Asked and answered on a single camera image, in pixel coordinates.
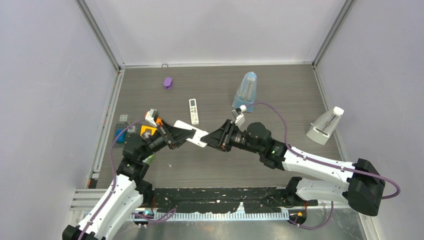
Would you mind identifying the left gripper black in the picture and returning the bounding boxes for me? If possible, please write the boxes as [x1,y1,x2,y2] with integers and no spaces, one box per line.
[139,119,195,161]

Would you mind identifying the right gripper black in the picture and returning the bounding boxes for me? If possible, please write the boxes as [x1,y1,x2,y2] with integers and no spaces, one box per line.
[200,120,263,155]

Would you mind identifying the small white remote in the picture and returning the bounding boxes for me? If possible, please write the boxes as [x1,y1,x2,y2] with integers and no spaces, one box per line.
[173,119,210,148]

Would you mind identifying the white remote control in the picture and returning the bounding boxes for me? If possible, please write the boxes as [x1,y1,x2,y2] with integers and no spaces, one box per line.
[188,98,199,126]

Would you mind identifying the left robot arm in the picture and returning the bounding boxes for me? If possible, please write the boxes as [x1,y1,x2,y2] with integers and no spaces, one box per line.
[62,120,196,240]

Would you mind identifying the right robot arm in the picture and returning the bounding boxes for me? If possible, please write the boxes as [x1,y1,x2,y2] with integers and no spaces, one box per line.
[201,119,386,217]

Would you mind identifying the poker chip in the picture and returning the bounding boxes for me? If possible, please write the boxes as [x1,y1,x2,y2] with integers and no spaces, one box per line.
[141,131,152,139]

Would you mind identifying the yellow tape measure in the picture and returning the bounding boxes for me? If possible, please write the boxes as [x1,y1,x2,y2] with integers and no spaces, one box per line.
[140,125,157,140]

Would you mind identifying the green owl toy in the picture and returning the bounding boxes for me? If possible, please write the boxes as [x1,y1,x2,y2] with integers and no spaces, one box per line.
[143,154,155,166]

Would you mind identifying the purple cap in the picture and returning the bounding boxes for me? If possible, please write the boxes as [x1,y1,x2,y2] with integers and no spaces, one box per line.
[163,77,173,90]

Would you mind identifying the blue lego brick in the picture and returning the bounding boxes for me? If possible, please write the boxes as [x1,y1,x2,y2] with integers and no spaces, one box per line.
[114,128,127,144]

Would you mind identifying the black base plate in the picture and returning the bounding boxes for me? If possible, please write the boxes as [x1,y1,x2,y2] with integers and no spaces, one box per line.
[143,187,318,214]

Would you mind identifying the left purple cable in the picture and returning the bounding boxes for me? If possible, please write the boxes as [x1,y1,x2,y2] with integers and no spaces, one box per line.
[77,118,147,240]

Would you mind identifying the purple cable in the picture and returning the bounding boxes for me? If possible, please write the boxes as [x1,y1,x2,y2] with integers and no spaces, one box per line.
[77,118,147,240]
[245,101,402,200]

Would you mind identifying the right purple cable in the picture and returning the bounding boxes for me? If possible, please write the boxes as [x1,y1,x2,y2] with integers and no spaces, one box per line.
[245,101,402,200]

